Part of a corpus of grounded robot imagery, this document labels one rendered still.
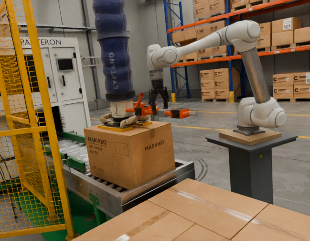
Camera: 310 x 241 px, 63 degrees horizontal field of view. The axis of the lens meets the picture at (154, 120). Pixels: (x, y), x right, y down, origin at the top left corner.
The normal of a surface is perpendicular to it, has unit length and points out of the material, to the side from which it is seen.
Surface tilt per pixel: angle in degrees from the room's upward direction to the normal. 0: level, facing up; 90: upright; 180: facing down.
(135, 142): 90
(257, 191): 90
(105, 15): 74
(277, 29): 91
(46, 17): 90
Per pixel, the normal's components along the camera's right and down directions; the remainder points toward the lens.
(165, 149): 0.70, 0.05
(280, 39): -0.70, 0.20
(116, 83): 0.01, -0.11
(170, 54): 0.22, 0.20
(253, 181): 0.43, 0.12
